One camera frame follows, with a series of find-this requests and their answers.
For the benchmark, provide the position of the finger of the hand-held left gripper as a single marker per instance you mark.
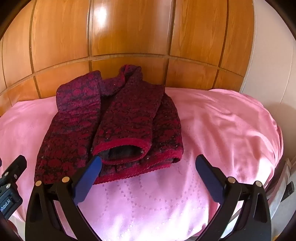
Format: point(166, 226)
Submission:
point(16, 168)

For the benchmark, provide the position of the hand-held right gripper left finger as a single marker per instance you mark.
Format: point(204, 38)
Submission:
point(89, 176)

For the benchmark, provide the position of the red and black patterned sweater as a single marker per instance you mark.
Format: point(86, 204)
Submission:
point(129, 115)

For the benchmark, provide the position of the pink blanket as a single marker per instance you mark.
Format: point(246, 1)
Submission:
point(219, 127)

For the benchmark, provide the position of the wooden panelled headboard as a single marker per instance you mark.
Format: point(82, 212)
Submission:
point(129, 27)

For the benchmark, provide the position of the grey metal frame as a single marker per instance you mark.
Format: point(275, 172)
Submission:
point(282, 185)

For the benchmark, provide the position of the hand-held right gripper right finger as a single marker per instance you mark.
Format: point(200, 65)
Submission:
point(209, 178)

